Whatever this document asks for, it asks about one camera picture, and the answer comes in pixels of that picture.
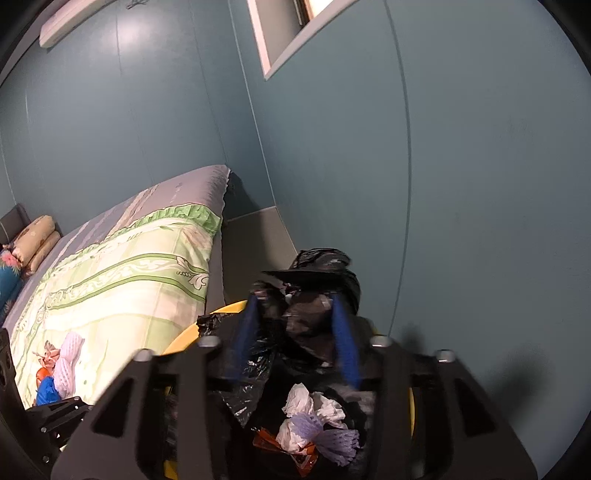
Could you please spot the white air conditioner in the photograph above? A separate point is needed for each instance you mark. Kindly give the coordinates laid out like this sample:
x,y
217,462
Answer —
x,y
74,25

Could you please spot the brown framed window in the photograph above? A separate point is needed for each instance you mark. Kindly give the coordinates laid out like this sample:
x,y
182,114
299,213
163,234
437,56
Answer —
x,y
295,32

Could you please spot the beige folded quilt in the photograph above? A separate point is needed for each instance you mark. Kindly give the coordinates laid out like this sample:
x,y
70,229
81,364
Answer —
x,y
37,240

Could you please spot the orange brown snack wrapper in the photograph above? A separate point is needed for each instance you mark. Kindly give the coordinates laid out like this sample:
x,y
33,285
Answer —
x,y
268,441

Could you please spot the black plastic bag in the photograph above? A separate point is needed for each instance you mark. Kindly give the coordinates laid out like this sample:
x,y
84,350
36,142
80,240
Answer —
x,y
309,295

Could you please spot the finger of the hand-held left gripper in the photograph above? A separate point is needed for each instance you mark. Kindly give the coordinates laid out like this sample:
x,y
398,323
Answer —
x,y
60,417

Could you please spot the white tissue paper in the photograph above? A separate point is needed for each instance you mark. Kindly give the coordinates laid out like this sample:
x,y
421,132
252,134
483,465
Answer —
x,y
300,401

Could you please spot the orange plastic bag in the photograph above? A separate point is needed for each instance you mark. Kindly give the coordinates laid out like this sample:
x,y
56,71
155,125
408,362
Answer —
x,y
42,374

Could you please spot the black bin liner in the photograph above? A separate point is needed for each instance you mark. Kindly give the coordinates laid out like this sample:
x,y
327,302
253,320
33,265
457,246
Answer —
x,y
249,397

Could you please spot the blue floral folded quilt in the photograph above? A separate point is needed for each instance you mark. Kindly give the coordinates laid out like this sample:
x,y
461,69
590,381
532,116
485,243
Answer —
x,y
8,281

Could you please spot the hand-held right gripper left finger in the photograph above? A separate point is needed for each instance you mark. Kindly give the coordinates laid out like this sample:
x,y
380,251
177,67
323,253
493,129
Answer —
x,y
247,337

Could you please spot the green patterned blanket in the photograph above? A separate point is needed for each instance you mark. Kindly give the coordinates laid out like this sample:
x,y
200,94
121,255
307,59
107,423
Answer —
x,y
138,286

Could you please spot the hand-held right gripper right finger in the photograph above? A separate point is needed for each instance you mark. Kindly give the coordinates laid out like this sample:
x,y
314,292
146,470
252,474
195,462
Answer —
x,y
346,344

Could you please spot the grey padded headboard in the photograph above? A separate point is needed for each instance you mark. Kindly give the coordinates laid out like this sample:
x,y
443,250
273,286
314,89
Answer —
x,y
14,221

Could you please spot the blue plastic bag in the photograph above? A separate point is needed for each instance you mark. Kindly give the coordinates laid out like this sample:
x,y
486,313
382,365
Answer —
x,y
47,392

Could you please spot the yellow rimmed trash bin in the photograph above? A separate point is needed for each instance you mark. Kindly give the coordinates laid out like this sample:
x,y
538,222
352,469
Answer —
x,y
182,339

